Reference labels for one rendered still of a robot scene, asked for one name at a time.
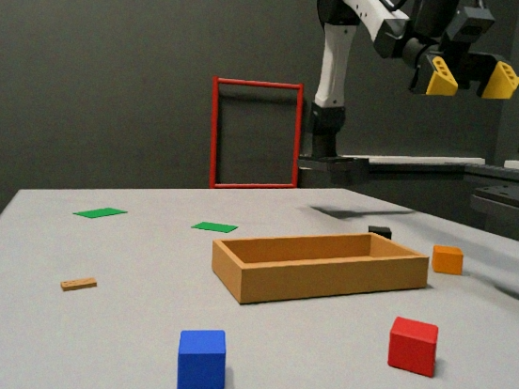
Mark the blue block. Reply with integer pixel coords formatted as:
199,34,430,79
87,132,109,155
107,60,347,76
177,330,227,389

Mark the red block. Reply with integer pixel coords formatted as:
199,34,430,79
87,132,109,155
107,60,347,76
387,317,439,377

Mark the green flat card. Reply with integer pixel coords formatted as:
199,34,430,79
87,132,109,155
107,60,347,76
191,222,238,233

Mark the wooden tray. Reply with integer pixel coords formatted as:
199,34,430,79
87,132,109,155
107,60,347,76
212,233,430,303

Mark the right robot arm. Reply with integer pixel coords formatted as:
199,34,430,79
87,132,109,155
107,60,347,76
298,0,495,163

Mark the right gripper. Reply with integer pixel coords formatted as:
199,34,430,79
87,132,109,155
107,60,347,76
408,44,519,99

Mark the orange block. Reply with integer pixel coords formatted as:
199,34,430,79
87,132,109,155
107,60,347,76
432,245,464,275

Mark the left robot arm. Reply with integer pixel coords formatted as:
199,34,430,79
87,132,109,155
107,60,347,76
475,185,519,208

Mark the green flat panel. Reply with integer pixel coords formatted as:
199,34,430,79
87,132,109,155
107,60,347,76
73,208,128,219

